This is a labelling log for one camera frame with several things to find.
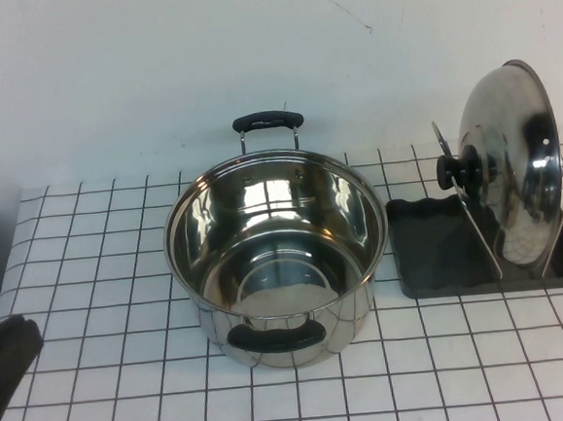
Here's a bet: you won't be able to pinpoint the stainless steel lid black knob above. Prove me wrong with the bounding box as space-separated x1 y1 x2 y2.
428 55 563 286

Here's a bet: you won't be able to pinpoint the dark grey rack drip tray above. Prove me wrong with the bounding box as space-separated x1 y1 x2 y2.
385 186 563 303

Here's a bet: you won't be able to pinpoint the white black grid tablecloth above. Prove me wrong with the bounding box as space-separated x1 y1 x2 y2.
0 125 563 421

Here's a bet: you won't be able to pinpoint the stainless steel pot black handles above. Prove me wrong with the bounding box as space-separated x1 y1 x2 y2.
155 103 397 379

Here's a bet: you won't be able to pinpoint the metal wire lid rack frame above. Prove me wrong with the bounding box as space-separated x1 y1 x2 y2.
431 109 563 290

